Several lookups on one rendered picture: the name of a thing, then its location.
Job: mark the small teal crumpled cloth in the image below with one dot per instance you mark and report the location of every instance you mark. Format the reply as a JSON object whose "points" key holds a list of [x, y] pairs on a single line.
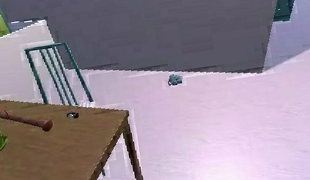
{"points": [[175, 79]]}

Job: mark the green metal chair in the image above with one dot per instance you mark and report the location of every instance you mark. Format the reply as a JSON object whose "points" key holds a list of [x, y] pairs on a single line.
{"points": [[56, 71]]}

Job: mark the brown wooden table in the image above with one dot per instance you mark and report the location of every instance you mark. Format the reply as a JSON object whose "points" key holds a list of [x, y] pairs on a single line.
{"points": [[39, 168]]}

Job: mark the red-brown baseball bat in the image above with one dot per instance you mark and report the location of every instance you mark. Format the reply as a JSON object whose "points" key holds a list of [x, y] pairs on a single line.
{"points": [[15, 118]]}

